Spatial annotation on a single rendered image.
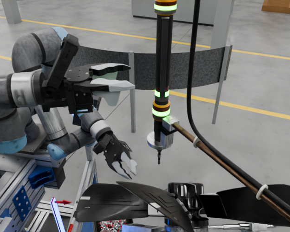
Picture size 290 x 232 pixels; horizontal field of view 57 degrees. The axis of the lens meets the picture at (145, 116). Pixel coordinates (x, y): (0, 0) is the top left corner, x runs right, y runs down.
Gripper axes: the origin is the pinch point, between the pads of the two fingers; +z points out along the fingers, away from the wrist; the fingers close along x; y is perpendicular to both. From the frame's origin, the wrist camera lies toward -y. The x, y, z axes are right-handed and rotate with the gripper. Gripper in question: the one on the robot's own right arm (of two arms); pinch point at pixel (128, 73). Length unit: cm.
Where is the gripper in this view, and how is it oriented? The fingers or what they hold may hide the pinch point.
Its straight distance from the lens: 60.8
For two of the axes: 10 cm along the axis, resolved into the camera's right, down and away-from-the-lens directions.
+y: 0.0, 8.2, 5.7
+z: 9.9, -0.9, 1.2
